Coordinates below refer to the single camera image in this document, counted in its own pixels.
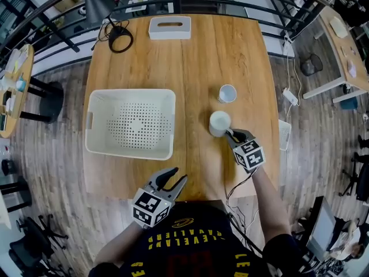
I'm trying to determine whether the white perforated plastic basket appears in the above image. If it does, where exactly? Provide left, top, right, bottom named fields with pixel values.
left=84, top=88, right=176, bottom=161

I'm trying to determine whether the white cable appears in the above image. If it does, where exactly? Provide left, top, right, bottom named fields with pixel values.
left=284, top=39, right=303, bottom=121

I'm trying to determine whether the wooden table with white legs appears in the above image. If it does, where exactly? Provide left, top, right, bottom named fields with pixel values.
left=302, top=6, right=369, bottom=103

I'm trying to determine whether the person's dark jersey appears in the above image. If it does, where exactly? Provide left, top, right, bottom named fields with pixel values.
left=88, top=200, right=303, bottom=277

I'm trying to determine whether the black round container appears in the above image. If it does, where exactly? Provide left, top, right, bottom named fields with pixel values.
left=1, top=159, right=16, bottom=176

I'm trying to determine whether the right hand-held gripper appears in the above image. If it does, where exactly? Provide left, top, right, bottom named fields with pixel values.
left=224, top=128, right=266, bottom=174

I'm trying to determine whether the small white perforated basket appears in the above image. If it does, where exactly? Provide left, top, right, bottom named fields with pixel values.
left=278, top=119, right=292, bottom=151

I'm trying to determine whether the person's right forearm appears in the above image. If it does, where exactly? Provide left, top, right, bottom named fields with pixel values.
left=250, top=167, right=292, bottom=242

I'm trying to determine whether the black desk lamp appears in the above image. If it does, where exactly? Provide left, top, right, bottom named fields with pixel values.
left=80, top=0, right=134, bottom=54

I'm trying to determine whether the white mug with handle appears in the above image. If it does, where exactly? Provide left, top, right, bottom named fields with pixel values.
left=208, top=110, right=235, bottom=138

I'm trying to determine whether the round wooden table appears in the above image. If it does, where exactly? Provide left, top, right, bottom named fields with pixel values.
left=0, top=44, right=65, bottom=139

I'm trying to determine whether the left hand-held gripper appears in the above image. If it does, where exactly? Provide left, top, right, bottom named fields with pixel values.
left=131, top=167, right=189, bottom=229

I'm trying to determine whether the white tissue box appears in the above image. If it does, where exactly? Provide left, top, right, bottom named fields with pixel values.
left=148, top=16, right=192, bottom=40

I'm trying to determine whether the black office chair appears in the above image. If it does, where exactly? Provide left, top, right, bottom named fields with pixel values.
left=10, top=215, right=69, bottom=271
left=338, top=160, right=369, bottom=203

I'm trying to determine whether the black mesh wastebasket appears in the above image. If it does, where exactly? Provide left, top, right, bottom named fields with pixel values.
left=300, top=53, right=323, bottom=77

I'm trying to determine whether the black computer monitor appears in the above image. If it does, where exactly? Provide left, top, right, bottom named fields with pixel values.
left=305, top=196, right=338, bottom=262

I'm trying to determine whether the teal bin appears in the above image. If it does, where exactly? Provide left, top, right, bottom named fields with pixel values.
left=340, top=98, right=358, bottom=111

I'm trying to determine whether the person's left forearm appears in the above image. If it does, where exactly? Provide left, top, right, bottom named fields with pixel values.
left=93, top=220, right=144, bottom=267

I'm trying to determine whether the clear plastic container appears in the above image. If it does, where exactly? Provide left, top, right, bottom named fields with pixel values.
left=5, top=49, right=21, bottom=72

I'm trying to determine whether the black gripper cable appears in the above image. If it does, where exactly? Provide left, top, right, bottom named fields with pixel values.
left=224, top=169, right=265, bottom=255

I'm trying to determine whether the black framed glass door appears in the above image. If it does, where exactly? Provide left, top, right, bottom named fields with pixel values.
left=0, top=0, right=32, bottom=34

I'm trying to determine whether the white printed paper cup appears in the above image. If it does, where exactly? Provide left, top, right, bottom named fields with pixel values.
left=218, top=84, right=238, bottom=104

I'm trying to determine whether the white power strip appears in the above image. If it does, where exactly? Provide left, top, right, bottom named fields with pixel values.
left=282, top=87, right=299, bottom=106

